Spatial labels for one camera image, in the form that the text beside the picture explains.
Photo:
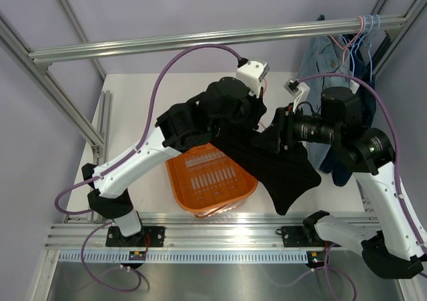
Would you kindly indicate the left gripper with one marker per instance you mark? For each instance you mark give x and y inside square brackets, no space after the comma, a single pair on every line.
[257,108]

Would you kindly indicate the dark blue denim garment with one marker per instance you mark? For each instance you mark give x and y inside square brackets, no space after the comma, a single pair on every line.
[331,165]

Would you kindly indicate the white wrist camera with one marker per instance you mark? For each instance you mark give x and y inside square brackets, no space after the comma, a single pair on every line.
[252,72]
[298,90]

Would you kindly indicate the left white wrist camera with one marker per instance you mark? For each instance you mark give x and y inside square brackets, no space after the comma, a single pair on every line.
[252,72]

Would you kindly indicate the aluminium hanging rail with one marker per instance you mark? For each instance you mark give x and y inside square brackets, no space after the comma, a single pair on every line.
[231,37]

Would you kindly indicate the light blue hanger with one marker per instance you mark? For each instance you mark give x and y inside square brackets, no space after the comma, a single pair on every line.
[361,40]
[372,47]

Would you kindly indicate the pink hanger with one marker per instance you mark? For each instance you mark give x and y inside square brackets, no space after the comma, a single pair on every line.
[264,89]
[345,48]

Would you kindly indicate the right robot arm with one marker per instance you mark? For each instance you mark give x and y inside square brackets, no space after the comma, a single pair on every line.
[393,252]

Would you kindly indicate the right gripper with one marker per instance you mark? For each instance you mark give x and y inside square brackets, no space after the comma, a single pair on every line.
[281,130]

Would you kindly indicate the front aluminium frame rail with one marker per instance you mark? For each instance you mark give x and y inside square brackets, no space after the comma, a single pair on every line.
[226,231]

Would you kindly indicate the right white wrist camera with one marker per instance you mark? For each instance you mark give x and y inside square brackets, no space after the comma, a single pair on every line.
[298,90]

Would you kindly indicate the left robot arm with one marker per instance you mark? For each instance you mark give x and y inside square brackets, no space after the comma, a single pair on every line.
[182,127]

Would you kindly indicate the white slotted cable duct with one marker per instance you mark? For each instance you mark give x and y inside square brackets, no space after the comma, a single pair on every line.
[186,257]

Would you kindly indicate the orange plastic basket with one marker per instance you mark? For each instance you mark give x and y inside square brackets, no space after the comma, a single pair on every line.
[206,182]

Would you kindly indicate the black skirt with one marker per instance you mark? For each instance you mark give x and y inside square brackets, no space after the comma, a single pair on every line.
[286,175]

